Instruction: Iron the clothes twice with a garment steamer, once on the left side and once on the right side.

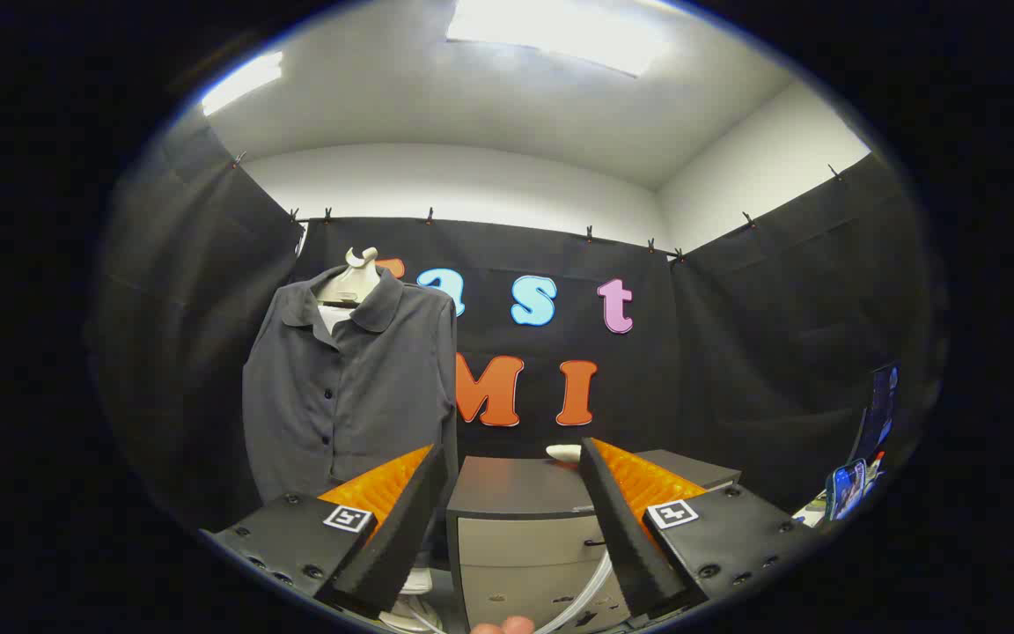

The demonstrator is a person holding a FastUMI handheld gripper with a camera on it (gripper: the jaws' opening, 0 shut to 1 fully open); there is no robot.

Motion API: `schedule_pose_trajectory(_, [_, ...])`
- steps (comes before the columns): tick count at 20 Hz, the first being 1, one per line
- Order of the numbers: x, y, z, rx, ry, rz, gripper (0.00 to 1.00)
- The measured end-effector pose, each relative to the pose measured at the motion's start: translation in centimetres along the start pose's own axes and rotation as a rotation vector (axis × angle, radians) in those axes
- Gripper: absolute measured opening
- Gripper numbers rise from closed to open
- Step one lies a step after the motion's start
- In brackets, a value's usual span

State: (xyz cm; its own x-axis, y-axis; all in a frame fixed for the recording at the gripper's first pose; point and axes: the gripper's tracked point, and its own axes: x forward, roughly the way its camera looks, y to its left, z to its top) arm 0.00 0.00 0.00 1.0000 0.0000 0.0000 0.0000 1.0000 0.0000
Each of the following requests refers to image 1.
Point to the grey drawer cabinet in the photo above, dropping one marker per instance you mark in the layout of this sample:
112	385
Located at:
516	537

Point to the row of small backdrop clips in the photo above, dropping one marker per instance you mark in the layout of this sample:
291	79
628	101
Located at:
429	215

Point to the large ceiling light panel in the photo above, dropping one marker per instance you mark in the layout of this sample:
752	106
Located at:
560	31

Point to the white garment steamer base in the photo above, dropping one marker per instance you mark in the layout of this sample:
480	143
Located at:
415	612

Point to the small ceiling light panel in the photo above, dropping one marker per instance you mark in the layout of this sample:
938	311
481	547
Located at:
243	81

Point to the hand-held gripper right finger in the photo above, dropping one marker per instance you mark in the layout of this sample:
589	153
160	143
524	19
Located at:
621	528

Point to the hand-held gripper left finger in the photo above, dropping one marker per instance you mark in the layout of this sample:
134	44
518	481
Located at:
401	537

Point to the cream garment hanger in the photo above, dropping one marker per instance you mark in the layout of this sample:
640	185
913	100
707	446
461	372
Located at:
353	282

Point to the blue smartphone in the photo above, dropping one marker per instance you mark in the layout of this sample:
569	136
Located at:
846	489

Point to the dark grey collared shirt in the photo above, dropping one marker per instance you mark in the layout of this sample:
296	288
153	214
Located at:
357	396

